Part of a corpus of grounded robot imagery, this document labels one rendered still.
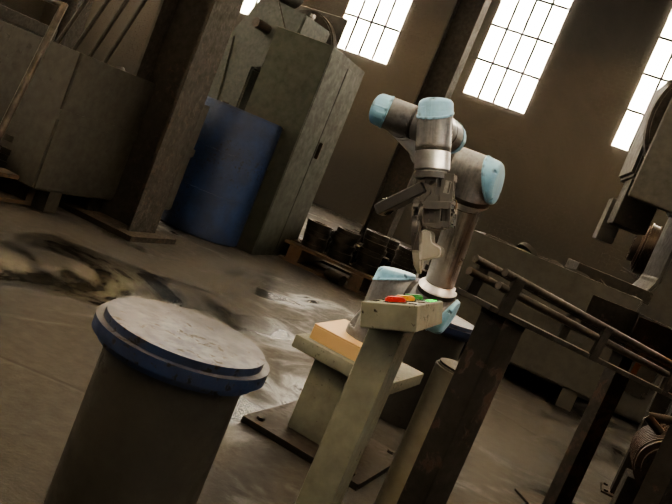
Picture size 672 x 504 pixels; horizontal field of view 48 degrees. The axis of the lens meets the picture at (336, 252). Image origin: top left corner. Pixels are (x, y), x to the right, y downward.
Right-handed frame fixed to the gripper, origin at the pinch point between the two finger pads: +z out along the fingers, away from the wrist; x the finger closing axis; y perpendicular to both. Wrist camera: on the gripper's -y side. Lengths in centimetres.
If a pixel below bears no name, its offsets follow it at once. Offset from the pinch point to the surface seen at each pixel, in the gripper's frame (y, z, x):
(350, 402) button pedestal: -8.8, 27.4, -12.4
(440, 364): 7.6, 18.8, -6.8
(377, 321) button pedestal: -2.3, 10.4, -19.5
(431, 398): 6.5, 25.4, -8.5
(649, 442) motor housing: 48, 34, 19
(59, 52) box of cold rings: -218, -93, 149
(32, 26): -382, -163, 314
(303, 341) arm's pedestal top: -43, 24, 49
